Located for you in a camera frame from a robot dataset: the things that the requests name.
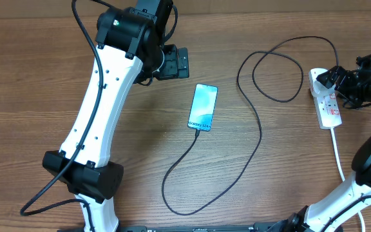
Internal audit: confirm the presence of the blue screen Galaxy smartphone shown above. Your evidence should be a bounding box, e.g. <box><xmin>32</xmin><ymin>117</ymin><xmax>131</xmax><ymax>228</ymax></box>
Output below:
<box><xmin>187</xmin><ymin>84</ymin><xmax>218</xmax><ymax>131</ymax></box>

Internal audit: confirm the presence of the white power strip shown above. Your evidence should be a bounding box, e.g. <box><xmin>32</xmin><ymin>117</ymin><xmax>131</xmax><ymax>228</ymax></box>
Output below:
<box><xmin>309</xmin><ymin>68</ymin><xmax>342</xmax><ymax>130</ymax></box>

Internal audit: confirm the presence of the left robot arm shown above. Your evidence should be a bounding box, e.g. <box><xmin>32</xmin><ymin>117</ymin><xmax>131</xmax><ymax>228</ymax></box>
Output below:
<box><xmin>43</xmin><ymin>1</ymin><xmax>189</xmax><ymax>231</ymax></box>

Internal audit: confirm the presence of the black USB charging cable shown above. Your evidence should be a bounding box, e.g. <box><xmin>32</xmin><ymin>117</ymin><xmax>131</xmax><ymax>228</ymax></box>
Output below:
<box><xmin>161</xmin><ymin>35</ymin><xmax>339</xmax><ymax>217</ymax></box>

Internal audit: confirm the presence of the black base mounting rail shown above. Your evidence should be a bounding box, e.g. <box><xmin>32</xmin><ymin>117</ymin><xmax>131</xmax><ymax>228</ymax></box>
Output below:
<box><xmin>56</xmin><ymin>222</ymin><xmax>344</xmax><ymax>232</ymax></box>

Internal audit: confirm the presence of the white charger plug adapter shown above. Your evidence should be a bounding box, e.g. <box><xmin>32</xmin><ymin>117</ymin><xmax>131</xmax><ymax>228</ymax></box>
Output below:
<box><xmin>310</xmin><ymin>80</ymin><xmax>336</xmax><ymax>97</ymax></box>

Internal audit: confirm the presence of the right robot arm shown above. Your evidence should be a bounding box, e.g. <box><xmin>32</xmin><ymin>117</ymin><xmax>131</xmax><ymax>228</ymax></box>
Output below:
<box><xmin>269</xmin><ymin>55</ymin><xmax>371</xmax><ymax>231</ymax></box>

